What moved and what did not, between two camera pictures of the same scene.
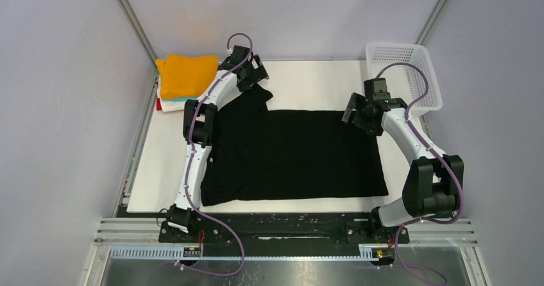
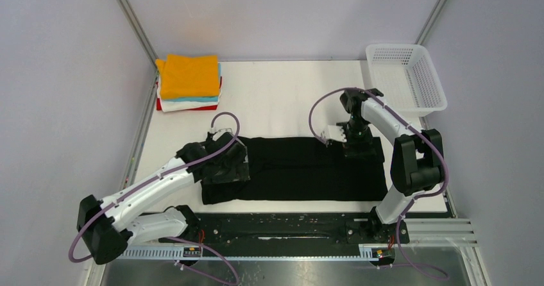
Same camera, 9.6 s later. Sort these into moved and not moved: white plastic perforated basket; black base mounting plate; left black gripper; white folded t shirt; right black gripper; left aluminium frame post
Moved: left black gripper; right black gripper
Not moved: left aluminium frame post; white folded t shirt; black base mounting plate; white plastic perforated basket
